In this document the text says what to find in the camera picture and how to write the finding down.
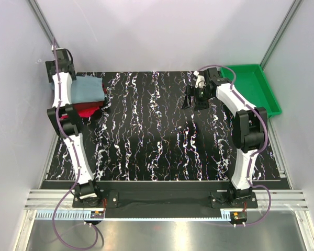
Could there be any aluminium front rail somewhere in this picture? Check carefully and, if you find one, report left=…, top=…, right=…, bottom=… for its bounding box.
left=23, top=189, right=309, bottom=210

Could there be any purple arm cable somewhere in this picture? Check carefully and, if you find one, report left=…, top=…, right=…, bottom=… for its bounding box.
left=51, top=38, right=105, bottom=249
left=197, top=64, right=272, bottom=227

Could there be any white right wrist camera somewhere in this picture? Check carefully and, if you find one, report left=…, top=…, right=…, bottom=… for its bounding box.
left=194, top=71, right=206, bottom=89

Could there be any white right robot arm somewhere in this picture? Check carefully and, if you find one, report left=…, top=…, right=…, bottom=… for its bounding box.
left=182, top=65, right=268, bottom=207

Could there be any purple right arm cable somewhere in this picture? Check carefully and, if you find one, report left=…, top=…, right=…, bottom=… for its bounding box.
left=197, top=64, right=272, bottom=227

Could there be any dark red folded t shirt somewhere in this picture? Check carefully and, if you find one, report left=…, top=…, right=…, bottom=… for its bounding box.
left=71, top=83, right=107, bottom=111

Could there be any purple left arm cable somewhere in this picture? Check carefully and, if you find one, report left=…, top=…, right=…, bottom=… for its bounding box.
left=51, top=38, right=105, bottom=249

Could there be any green plastic bin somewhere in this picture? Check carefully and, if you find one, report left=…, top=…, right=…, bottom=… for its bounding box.
left=220, top=64, right=282, bottom=118

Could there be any light blue t shirt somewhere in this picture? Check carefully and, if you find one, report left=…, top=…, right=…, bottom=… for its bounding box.
left=49, top=76, right=105, bottom=104

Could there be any bright red folded t shirt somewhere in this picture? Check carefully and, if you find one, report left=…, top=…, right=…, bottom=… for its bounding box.
left=59, top=107, right=99, bottom=120

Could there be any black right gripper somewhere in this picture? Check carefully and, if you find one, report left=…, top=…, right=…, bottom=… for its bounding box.
left=181, top=85, right=213, bottom=112

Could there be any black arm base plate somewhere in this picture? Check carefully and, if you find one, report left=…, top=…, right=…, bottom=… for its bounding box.
left=73, top=190, right=258, bottom=209

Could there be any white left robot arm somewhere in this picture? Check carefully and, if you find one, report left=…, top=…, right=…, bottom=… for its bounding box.
left=46, top=45, right=103, bottom=207

